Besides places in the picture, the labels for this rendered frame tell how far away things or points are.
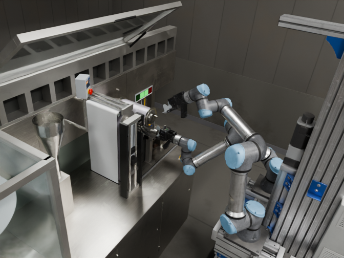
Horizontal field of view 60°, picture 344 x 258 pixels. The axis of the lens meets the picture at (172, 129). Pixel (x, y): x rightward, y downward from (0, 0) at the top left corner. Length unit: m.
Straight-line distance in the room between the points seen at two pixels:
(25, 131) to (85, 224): 0.61
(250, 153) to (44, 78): 1.14
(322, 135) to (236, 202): 0.54
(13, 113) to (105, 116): 0.48
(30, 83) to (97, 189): 0.78
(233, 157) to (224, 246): 0.73
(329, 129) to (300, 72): 2.25
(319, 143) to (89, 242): 1.29
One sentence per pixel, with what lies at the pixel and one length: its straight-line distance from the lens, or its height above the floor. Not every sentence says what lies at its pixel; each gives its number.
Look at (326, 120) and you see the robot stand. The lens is 1.59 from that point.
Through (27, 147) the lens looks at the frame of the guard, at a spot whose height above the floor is 1.60.
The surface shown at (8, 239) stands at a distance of 1.21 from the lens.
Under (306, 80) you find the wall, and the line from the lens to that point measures 3.83.
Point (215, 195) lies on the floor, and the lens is 3.33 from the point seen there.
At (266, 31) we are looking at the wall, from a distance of 3.80.
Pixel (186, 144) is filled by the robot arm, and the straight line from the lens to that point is 2.03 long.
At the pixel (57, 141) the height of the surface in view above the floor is 1.43.
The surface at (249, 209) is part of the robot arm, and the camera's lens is 1.78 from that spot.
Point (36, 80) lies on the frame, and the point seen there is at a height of 1.62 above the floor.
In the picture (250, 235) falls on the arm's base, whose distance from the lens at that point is 1.90.
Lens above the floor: 2.28
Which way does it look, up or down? 32 degrees down
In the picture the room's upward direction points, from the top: 5 degrees clockwise
